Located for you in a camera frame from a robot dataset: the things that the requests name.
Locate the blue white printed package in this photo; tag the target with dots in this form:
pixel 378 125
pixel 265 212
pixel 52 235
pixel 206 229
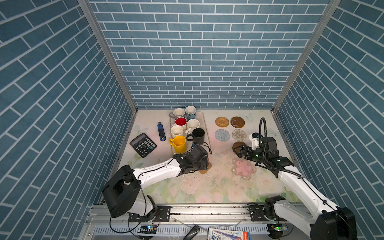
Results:
pixel 219 234

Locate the green circuit board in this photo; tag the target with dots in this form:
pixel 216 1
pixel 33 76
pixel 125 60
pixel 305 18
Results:
pixel 147 230

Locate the blue grey woven coaster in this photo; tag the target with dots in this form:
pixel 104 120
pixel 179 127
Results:
pixel 222 135

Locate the brown paw print coaster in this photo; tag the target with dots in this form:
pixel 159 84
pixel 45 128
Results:
pixel 209 166

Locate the red inside mug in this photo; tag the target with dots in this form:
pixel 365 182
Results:
pixel 182 122

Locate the black handheld device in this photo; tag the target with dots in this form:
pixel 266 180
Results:
pixel 192 233

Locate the yellow mug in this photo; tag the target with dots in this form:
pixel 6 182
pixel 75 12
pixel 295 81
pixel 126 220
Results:
pixel 179 144

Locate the pink flower coaster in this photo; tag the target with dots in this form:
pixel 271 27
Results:
pixel 243 168

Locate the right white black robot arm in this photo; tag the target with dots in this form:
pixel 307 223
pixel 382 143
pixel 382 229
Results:
pixel 324 219

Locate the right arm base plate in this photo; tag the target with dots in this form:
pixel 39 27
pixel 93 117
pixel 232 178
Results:
pixel 257 213

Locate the cream white mug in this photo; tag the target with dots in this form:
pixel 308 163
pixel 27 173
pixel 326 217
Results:
pixel 177 130

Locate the dark brown wooden coaster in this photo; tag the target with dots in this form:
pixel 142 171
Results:
pixel 237 122

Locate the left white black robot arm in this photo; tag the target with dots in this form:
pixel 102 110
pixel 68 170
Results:
pixel 124 192

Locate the light blue floral mug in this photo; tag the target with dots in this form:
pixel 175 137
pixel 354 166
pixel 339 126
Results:
pixel 190 112

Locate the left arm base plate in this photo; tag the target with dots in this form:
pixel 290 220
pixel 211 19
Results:
pixel 158 214

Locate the brown cork round coaster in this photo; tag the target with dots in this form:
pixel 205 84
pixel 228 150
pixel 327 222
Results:
pixel 238 144

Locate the black mug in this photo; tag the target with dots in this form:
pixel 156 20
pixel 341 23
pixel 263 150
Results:
pixel 197 136

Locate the white speckled mug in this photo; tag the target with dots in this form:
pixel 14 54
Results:
pixel 192 124

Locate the blue stapler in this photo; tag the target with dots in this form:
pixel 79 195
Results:
pixel 161 132

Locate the black calculator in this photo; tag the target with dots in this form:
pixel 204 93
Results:
pixel 143 145

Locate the beige serving tray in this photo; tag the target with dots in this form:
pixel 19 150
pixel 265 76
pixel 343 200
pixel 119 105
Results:
pixel 201 118

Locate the aluminium front rail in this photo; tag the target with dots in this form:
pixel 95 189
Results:
pixel 233 217

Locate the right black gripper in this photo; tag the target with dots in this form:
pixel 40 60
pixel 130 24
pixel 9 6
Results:
pixel 242 150

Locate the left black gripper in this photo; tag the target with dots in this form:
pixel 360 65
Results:
pixel 204 160

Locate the white mug grey handle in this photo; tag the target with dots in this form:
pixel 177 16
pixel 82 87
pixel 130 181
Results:
pixel 177 113

